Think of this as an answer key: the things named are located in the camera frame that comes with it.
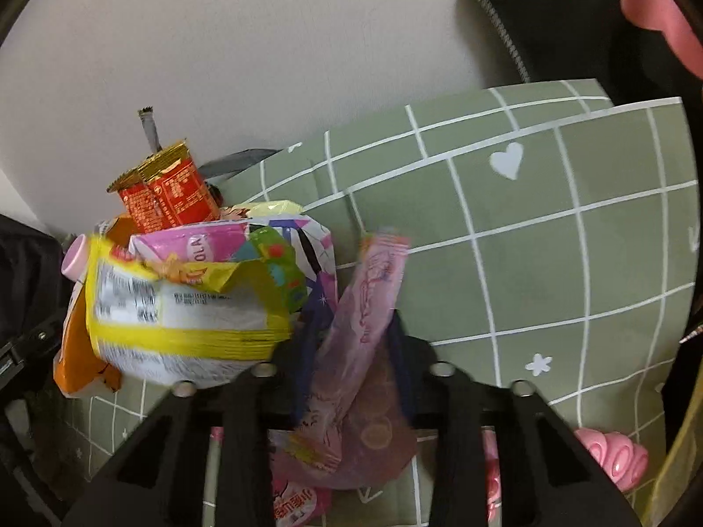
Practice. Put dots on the red gold snack packet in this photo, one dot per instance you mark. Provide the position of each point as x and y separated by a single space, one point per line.
170 192

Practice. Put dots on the yellow white snack packet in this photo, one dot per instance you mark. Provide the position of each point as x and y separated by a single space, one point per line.
192 313

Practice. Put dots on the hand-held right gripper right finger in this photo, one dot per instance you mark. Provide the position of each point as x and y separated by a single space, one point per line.
400 373

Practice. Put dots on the colourful cartoon wrapper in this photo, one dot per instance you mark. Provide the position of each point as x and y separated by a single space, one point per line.
307 241

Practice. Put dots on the black pink printed blanket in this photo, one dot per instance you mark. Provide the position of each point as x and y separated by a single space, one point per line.
576 22

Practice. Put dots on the black bag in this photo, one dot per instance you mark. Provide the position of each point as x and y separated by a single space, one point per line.
27 263

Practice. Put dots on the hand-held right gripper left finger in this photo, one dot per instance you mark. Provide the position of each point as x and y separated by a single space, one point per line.
308 373

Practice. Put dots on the orange snack packet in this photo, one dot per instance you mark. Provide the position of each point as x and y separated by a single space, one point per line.
74 362

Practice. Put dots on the yellow plastic bag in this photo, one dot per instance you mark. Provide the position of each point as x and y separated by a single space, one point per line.
673 477

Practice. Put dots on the lilac pink printed wrapper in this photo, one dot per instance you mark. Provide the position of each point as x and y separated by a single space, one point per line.
362 307

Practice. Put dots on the green grid mat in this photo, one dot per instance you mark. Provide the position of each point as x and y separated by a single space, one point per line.
549 263

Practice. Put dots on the silver foil stick wrapper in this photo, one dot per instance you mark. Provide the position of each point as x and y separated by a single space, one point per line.
151 132

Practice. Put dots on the pink caterpillar toy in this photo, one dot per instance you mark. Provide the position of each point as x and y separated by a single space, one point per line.
609 455

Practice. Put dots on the grey foil wrapper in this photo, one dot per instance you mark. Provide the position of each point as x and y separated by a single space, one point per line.
236 162

